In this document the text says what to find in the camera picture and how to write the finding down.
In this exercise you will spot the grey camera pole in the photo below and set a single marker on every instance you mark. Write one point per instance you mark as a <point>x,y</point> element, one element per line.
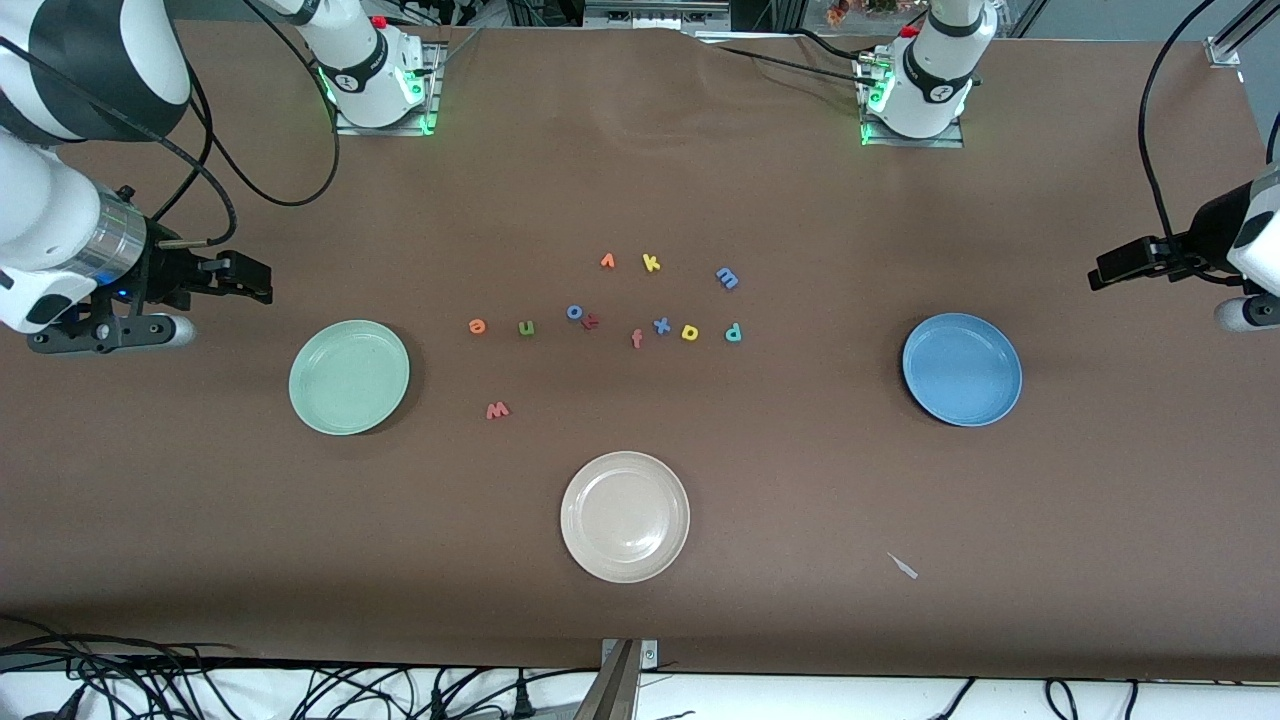
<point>610,690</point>

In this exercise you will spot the aluminium frame profile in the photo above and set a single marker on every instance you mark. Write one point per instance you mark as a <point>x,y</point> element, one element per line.
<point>1228,45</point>

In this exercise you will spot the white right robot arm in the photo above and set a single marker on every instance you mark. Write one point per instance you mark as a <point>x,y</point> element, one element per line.
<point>50,230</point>

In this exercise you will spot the grey metal box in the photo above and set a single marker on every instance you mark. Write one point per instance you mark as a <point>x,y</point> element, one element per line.
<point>655,12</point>

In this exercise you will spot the black power plug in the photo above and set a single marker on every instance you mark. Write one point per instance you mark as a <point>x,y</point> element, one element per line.
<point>521,700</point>
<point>437,703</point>

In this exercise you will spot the silver table edge bracket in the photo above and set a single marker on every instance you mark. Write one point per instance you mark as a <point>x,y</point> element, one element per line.
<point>650,655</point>

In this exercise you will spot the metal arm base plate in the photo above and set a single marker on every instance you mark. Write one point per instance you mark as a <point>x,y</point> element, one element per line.
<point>915,143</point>
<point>433,95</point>

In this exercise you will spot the small grey tape scrap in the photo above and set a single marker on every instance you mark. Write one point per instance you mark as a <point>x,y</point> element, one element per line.
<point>903,566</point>

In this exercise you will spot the green plate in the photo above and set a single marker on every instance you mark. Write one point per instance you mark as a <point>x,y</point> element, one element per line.
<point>348,377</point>

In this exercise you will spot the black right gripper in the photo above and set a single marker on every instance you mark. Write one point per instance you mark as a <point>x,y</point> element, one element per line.
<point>170,274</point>

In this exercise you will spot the blue foam letter m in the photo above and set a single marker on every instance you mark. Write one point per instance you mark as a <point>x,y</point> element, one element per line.
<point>727,278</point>

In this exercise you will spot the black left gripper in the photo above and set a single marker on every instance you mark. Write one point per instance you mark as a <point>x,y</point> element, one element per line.
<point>1203,234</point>

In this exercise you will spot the pink foam letter w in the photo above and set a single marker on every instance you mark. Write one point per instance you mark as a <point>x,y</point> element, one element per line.
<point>497,412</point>

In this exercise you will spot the blue plate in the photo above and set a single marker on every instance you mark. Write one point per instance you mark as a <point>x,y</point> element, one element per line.
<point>962,369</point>

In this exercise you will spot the small orange object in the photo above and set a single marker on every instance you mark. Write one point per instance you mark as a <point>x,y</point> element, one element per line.
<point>838,12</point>

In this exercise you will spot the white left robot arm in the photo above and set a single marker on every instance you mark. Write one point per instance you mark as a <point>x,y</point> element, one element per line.
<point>935,70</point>

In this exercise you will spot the beige plate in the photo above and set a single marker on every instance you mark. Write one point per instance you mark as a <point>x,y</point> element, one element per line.
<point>625,517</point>

